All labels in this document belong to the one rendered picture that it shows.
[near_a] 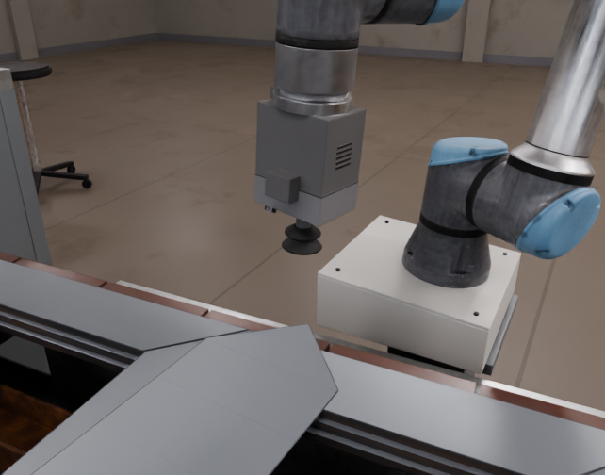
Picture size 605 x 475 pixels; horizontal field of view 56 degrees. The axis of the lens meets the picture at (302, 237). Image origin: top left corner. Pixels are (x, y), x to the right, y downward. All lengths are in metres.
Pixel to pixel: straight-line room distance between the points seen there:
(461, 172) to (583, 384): 1.36
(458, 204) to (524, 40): 8.09
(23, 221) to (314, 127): 1.07
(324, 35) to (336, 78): 0.04
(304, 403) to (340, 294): 0.38
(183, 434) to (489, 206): 0.53
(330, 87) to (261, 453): 0.34
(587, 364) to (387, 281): 1.39
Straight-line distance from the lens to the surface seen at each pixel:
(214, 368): 0.65
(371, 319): 0.95
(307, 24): 0.50
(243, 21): 10.66
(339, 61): 0.51
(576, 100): 0.83
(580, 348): 2.32
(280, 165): 0.55
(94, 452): 0.59
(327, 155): 0.52
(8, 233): 1.47
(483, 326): 0.89
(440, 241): 0.95
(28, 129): 3.79
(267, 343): 0.68
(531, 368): 2.15
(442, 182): 0.92
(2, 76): 1.42
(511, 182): 0.85
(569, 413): 0.68
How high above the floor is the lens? 1.25
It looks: 26 degrees down
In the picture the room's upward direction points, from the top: straight up
